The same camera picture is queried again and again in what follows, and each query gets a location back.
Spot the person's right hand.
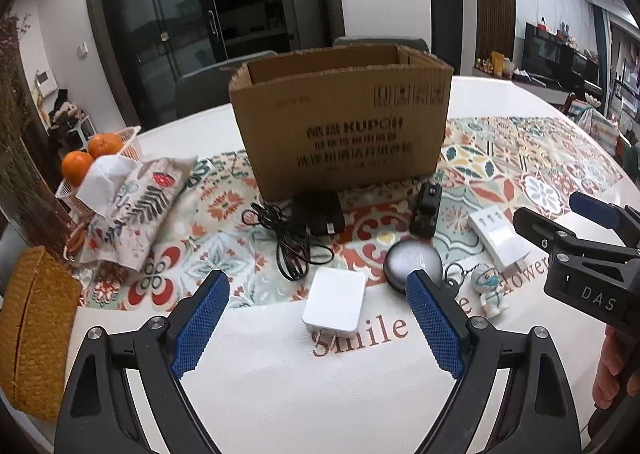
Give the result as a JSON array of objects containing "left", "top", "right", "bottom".
[{"left": 596, "top": 323, "right": 632, "bottom": 410}]

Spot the patterned table mat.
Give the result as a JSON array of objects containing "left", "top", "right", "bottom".
[{"left": 82, "top": 114, "right": 624, "bottom": 308}]

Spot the small black toy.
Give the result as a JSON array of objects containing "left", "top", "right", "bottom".
[{"left": 410, "top": 181, "right": 444, "bottom": 238}]

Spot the floral fabric tissue cover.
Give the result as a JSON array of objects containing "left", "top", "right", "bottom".
[{"left": 75, "top": 157, "right": 199, "bottom": 270}]

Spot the black adapter cable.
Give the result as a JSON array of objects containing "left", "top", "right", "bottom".
[{"left": 241, "top": 201, "right": 335, "bottom": 282}]

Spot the orange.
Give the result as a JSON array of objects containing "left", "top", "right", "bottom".
[
  {"left": 88, "top": 133, "right": 124, "bottom": 160},
  {"left": 61, "top": 150, "right": 95, "bottom": 188}
]

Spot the white power adapter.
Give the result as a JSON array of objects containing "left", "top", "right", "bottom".
[{"left": 301, "top": 267, "right": 367, "bottom": 341}]

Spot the woven wicker box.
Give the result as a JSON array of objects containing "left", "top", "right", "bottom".
[{"left": 0, "top": 245, "right": 84, "bottom": 423}]

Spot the dried flower bunch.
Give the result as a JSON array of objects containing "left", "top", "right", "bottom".
[{"left": 0, "top": 9, "right": 68, "bottom": 255}]

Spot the glass sliding door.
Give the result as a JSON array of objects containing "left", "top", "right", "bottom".
[{"left": 82, "top": 0, "right": 347, "bottom": 125}]

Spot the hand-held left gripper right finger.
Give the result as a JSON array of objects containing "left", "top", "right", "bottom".
[{"left": 405, "top": 269, "right": 583, "bottom": 454}]

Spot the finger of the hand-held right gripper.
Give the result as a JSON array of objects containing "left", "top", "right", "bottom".
[
  {"left": 512, "top": 207, "right": 581, "bottom": 256},
  {"left": 569, "top": 191, "right": 640, "bottom": 249}
]

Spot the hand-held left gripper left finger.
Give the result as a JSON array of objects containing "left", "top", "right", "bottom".
[{"left": 54, "top": 269, "right": 231, "bottom": 454}]

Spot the black power adapter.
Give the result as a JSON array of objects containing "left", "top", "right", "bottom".
[{"left": 291, "top": 191, "right": 346, "bottom": 237}]

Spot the white plastic basket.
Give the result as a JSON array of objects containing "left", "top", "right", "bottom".
[{"left": 55, "top": 127, "right": 144, "bottom": 213}]

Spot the white rectangular box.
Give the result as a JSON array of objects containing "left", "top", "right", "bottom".
[{"left": 467, "top": 208, "right": 539, "bottom": 280}]

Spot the white astronaut figurine keychain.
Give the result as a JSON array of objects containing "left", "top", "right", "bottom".
[{"left": 470, "top": 267, "right": 510, "bottom": 319}]

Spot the grey dining chair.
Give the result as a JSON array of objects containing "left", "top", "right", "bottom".
[{"left": 175, "top": 50, "right": 279, "bottom": 118}]

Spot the brown cardboard box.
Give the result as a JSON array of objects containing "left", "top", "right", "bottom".
[{"left": 228, "top": 44, "right": 454, "bottom": 201}]

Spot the metal key ring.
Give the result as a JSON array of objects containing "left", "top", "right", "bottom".
[{"left": 442, "top": 261, "right": 474, "bottom": 296}]

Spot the pile of stuffed toys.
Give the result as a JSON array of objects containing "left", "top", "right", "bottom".
[{"left": 47, "top": 89, "right": 95, "bottom": 147}]

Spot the round grey puck device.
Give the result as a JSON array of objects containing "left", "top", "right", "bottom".
[{"left": 383, "top": 239, "right": 444, "bottom": 296}]

